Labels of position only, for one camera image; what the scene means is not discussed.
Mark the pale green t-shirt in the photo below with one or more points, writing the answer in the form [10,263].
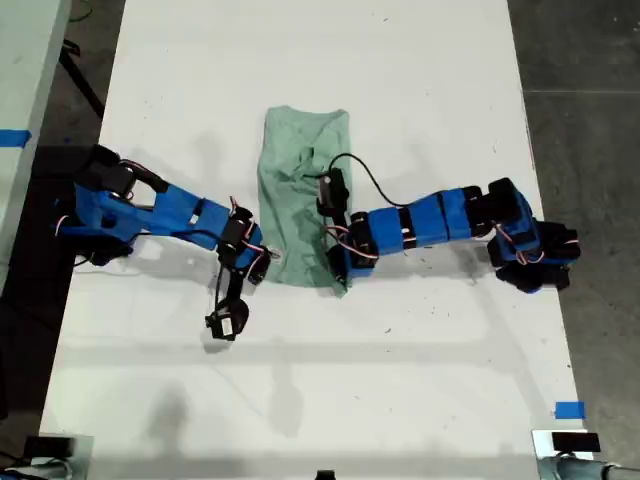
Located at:
[295,200]

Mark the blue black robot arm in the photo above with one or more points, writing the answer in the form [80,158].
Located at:
[435,220]
[175,212]

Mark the small black clamp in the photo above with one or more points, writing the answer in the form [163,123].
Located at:
[325,475]

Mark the black slanted bar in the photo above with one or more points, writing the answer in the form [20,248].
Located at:
[82,80]

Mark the long blue tape strip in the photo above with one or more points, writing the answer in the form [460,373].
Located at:
[14,137]

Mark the short blue tape strip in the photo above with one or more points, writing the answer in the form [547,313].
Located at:
[570,410]

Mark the small black box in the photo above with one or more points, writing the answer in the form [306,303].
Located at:
[50,446]
[575,443]

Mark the pale side table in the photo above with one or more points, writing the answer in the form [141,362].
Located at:
[25,75]

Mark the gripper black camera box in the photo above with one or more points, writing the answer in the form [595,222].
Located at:
[227,324]
[332,187]

